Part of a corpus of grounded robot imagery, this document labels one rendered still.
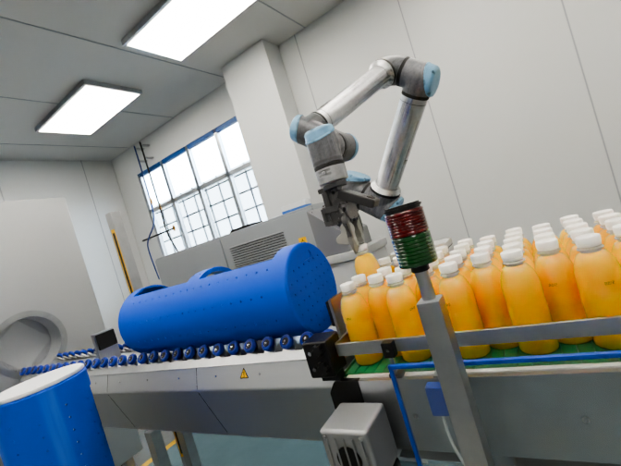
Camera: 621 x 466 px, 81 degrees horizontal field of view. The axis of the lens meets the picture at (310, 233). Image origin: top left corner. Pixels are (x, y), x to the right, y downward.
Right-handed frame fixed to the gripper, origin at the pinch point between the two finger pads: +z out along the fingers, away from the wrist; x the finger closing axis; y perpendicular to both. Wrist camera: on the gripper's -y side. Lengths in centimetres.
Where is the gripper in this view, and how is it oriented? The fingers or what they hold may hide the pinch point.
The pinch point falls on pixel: (360, 247)
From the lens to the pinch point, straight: 106.5
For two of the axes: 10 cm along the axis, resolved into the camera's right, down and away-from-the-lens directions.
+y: -8.2, 2.4, 5.2
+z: 2.9, 9.6, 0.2
